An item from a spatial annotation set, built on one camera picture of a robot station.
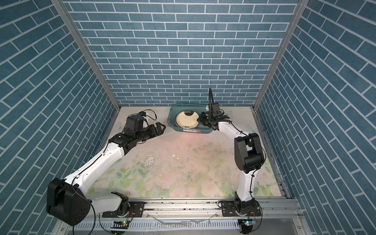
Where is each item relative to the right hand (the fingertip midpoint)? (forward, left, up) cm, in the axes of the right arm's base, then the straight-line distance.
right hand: (197, 119), depth 95 cm
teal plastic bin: (+16, +17, -7) cm, 24 cm away
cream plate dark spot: (+1, +7, -1) cm, 7 cm away
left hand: (-15, +18, +7) cm, 24 cm away
